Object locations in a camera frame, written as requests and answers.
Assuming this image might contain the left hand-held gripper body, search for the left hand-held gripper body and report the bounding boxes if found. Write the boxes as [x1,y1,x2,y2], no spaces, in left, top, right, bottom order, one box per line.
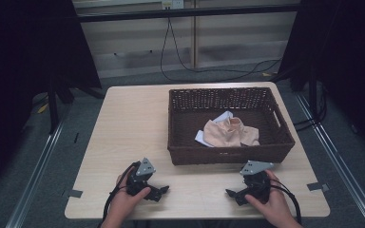
[125,157,157,197]

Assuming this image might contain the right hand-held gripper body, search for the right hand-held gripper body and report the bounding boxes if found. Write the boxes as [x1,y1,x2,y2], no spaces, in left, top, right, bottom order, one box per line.
[240,160,276,204]

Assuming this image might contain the peach cloth garment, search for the peach cloth garment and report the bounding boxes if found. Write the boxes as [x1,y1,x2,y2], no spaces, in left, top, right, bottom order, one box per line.
[202,116,261,148]

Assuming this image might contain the brown woven basket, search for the brown woven basket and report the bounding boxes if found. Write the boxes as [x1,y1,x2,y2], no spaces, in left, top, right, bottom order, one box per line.
[166,86,297,166]

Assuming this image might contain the person's right hand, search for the person's right hand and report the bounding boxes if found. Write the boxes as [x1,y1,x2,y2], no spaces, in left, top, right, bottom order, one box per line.
[244,169,298,224]

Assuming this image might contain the person's left hand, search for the person's left hand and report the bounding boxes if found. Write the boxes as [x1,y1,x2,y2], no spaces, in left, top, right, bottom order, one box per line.
[106,172,152,226]

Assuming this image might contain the grey tape piece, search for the grey tape piece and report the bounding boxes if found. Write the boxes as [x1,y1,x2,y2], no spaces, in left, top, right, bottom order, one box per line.
[62,188,84,200]
[306,181,330,193]

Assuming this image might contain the black metal stand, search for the black metal stand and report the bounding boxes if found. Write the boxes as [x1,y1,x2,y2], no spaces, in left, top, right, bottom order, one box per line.
[47,74,106,135]

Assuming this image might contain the dark curtain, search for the dark curtain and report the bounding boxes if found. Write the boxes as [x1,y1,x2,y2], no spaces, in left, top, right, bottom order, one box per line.
[0,0,103,199]
[277,0,365,160]

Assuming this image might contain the black horizontal bar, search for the black horizontal bar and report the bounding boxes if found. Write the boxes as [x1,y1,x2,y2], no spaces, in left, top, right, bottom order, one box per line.
[75,4,302,24]

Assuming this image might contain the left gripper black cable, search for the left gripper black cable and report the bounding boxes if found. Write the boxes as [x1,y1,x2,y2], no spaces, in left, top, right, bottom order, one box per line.
[100,161,142,228]

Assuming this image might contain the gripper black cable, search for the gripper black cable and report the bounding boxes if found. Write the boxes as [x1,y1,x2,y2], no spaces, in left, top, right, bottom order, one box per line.
[268,179,302,226]
[100,161,142,228]

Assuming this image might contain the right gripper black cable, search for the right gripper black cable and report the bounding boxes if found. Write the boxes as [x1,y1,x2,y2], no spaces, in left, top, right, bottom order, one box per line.
[268,179,302,226]

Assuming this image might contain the metal floor rail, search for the metal floor rail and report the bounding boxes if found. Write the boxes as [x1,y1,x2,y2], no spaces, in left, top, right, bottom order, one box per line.
[5,104,74,228]
[294,93,365,228]

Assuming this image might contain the black floor cables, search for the black floor cables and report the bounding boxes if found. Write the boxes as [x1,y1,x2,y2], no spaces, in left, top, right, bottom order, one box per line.
[292,80,329,133]

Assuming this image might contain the black wall cable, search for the black wall cable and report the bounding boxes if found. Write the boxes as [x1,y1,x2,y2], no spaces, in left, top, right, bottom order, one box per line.
[159,17,283,83]

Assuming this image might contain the white wall power outlet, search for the white wall power outlet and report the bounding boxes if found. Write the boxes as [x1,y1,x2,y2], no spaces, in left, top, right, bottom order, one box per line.
[161,0,185,10]

